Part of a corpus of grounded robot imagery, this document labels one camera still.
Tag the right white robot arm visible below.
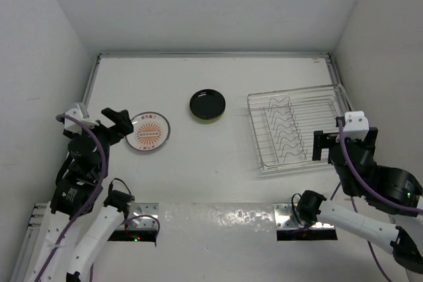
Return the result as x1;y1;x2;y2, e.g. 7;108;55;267
293;125;422;281

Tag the lime green plate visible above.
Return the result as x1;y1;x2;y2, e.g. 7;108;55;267
192;116;223;124

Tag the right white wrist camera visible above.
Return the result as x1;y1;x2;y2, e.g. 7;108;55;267
343;111;369;133

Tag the black plate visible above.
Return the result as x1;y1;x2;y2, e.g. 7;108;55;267
189;88;226;119

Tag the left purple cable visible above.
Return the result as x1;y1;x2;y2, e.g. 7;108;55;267
34;113;161;282

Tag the metal base plate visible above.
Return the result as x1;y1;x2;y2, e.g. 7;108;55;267
274;203;335;230
116;202;159;230

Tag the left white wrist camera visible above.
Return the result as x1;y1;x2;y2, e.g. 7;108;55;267
64;102;92;133

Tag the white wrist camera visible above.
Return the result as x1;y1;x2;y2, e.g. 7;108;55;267
343;111;369;133
64;102;92;133

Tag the metal wire dish rack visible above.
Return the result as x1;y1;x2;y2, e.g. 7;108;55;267
247;84;352;174

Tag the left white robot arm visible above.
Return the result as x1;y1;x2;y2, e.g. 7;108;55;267
24;103;135;281

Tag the white plate red rim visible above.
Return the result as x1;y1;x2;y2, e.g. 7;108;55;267
125;111;171;155

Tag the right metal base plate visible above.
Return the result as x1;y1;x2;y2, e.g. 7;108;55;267
274;203;335;230

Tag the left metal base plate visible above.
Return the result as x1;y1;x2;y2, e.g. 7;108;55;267
116;202;159;230

